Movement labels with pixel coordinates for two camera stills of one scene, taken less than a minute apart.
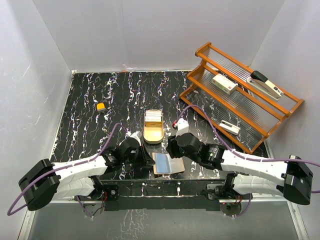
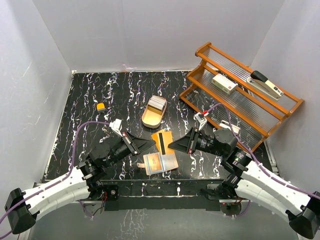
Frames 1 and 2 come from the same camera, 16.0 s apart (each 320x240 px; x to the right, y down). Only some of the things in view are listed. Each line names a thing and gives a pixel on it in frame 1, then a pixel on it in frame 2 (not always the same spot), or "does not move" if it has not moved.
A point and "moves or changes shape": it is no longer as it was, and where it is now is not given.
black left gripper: [145, 156] -> [139, 144]
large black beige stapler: [263, 83] does not move
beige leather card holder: [165, 164] moves or changes shape
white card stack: [153, 115] -> [157, 102]
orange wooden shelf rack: [245, 106] does not move
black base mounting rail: [163, 194] does not move
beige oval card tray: [153, 131] -> [152, 116]
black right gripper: [172, 147] -> [186, 142]
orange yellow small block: [100, 106] does not move
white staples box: [224, 83] does not move
